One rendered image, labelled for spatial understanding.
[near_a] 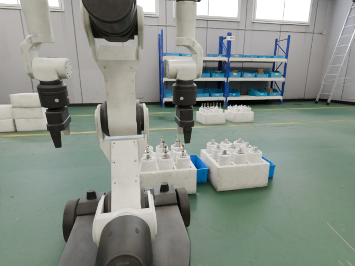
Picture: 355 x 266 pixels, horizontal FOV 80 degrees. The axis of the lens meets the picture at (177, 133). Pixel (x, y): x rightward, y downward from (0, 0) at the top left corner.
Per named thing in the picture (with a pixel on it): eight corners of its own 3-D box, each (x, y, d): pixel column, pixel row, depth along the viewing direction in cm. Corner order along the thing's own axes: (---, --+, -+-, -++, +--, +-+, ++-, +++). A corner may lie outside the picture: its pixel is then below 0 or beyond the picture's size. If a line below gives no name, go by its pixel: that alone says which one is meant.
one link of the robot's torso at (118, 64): (146, 141, 85) (144, 7, 59) (100, 144, 82) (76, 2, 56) (144, 122, 97) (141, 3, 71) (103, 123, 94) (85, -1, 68)
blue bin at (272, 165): (274, 178, 167) (276, 164, 164) (262, 180, 165) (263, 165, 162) (254, 164, 195) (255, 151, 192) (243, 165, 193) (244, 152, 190)
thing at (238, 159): (247, 177, 153) (249, 153, 149) (235, 178, 152) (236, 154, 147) (241, 172, 163) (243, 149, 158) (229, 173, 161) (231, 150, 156)
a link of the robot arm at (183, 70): (199, 93, 75) (201, 59, 71) (169, 94, 73) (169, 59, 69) (191, 89, 86) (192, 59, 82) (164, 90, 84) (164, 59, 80)
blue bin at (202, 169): (208, 183, 160) (208, 168, 157) (194, 184, 158) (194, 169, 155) (196, 167, 188) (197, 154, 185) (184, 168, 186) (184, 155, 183)
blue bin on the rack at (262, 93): (246, 95, 668) (247, 88, 663) (258, 95, 675) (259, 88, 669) (255, 96, 620) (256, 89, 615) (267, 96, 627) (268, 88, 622)
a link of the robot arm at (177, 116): (200, 127, 77) (201, 94, 73) (174, 129, 75) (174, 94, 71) (190, 118, 89) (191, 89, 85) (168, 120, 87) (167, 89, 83)
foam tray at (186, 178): (196, 193, 145) (196, 169, 141) (138, 199, 138) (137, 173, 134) (184, 170, 183) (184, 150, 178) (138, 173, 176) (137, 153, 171)
